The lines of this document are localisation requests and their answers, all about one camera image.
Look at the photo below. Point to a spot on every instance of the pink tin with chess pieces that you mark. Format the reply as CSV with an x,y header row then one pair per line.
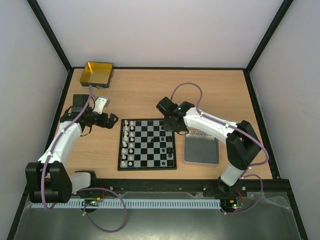
x,y
200,149

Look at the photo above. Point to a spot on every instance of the yellow square tin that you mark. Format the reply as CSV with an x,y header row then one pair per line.
x,y
99,75

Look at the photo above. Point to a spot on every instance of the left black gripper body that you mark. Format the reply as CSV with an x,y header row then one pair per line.
x,y
102,123

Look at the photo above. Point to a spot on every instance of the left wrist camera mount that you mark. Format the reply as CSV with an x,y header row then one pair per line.
x,y
100,103

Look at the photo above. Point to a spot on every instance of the black and silver chessboard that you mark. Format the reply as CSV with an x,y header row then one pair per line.
x,y
145,145

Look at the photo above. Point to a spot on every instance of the black aluminium frame rail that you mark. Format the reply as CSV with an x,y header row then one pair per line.
x,y
209,188

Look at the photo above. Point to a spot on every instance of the grey slotted cable duct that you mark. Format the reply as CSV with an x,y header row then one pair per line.
x,y
211,204

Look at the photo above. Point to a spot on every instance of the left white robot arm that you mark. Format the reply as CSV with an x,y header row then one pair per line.
x,y
47,179

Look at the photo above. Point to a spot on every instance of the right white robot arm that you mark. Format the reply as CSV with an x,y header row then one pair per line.
x,y
242,144

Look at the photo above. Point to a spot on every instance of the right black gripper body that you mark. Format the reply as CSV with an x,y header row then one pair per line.
x,y
169,124

